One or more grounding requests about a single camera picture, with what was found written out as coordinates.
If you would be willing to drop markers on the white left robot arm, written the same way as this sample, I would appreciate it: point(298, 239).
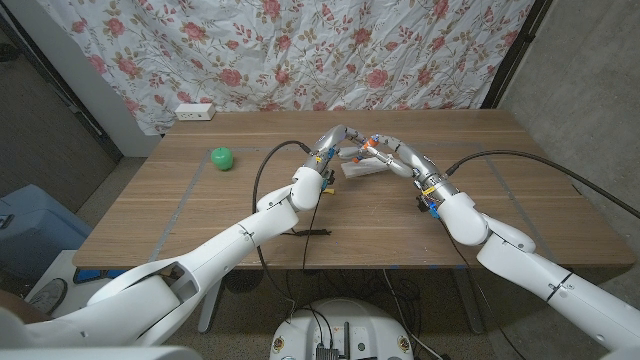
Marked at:
point(225, 250)

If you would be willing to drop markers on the floral curtain backdrop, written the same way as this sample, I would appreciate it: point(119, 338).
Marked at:
point(300, 55)

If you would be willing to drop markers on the white stylus pen box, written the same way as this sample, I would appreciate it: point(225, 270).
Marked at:
point(362, 169)

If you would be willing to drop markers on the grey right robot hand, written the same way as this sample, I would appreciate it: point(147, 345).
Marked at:
point(417, 160)

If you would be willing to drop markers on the blue plastic bin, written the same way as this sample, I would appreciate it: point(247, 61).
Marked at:
point(35, 225)

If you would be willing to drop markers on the glue stick with blue label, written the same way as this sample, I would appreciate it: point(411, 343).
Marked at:
point(359, 156)

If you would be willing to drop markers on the person's bare limb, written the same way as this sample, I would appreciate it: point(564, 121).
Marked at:
point(15, 305)

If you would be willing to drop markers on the white floor board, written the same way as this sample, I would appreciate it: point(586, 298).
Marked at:
point(60, 265)

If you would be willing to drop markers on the grey table leg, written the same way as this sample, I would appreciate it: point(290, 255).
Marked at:
point(469, 300)
point(210, 305)

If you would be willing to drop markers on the white power strip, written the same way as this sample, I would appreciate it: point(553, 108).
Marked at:
point(194, 111)

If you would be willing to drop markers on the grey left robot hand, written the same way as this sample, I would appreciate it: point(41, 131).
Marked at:
point(331, 137)

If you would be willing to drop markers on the black backdrop pole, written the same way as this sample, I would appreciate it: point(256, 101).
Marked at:
point(515, 50)

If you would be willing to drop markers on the yellow toy banana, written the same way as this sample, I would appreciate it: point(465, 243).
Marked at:
point(330, 191)

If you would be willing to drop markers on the grey sneaker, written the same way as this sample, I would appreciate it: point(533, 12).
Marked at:
point(48, 296)

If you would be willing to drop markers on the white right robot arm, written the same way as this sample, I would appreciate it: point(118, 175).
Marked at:
point(535, 260)

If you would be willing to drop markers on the green toy apple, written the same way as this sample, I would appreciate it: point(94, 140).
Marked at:
point(222, 158)

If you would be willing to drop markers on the black round floor object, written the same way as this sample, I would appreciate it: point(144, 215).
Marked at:
point(243, 281)

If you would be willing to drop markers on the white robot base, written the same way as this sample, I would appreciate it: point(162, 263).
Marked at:
point(340, 325)

